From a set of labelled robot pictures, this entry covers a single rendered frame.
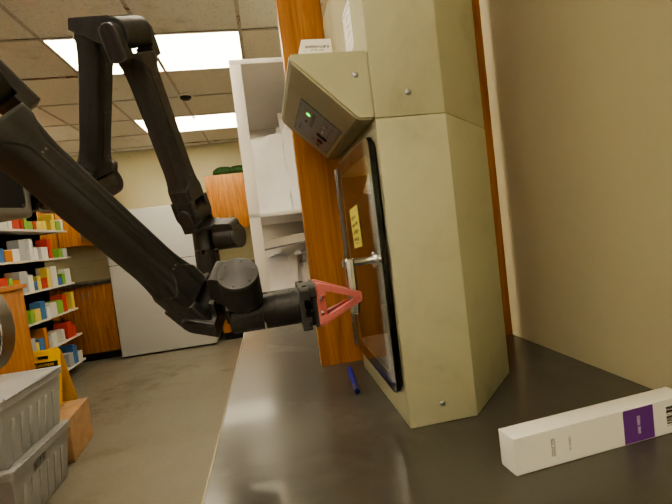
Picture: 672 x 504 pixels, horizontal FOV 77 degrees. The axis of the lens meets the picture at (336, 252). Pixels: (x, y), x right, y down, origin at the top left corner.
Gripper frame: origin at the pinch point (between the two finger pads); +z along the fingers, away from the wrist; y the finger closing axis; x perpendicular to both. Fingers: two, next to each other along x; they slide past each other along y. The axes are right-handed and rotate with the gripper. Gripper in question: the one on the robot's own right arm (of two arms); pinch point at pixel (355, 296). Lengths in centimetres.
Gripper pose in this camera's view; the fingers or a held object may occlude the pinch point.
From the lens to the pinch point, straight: 68.7
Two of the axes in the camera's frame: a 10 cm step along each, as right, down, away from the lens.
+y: -1.5, -0.3, 9.9
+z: 9.8, -1.4, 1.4
